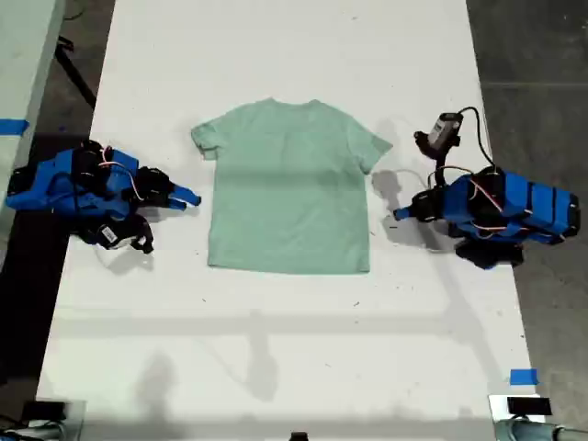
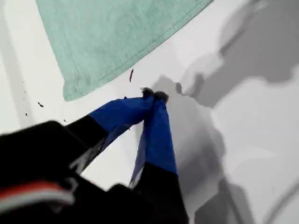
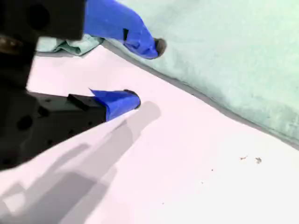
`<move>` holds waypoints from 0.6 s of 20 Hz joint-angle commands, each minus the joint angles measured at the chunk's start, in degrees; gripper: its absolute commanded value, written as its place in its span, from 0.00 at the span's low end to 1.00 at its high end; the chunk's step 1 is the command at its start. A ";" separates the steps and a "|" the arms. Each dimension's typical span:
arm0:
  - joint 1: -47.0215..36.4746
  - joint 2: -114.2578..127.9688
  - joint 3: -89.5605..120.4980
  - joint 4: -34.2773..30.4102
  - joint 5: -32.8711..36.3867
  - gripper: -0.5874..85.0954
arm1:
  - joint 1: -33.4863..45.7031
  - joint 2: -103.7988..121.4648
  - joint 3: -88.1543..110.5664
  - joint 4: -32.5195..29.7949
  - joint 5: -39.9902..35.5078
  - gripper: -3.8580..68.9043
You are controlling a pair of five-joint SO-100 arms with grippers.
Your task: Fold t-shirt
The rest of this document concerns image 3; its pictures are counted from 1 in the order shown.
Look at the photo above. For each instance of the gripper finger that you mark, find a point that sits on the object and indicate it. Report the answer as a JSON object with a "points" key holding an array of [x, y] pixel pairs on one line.
{"points": [[116, 25], [116, 103]]}

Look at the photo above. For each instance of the pale green T-shirt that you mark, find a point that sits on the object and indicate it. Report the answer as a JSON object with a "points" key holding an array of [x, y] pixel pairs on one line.
{"points": [[222, 58]]}

